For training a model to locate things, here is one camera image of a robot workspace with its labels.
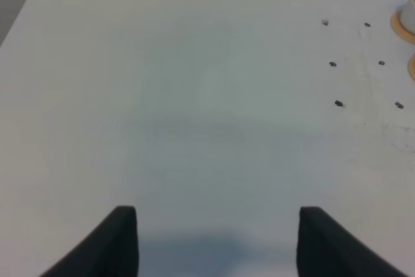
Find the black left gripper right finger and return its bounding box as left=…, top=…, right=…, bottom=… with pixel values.
left=296, top=206, right=405, bottom=277

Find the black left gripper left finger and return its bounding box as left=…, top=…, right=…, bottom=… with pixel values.
left=42, top=206, right=139, bottom=277

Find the near orange coaster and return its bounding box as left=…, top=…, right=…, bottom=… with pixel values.
left=408, top=54, right=415, bottom=81

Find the orange coaster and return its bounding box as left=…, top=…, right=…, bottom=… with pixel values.
left=390, top=10, right=415, bottom=45
left=408, top=54, right=415, bottom=81

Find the far orange coaster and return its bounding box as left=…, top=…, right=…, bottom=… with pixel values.
left=390, top=10, right=415, bottom=45

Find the far white teacup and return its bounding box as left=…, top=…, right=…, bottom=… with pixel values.
left=400, top=0, right=415, bottom=34

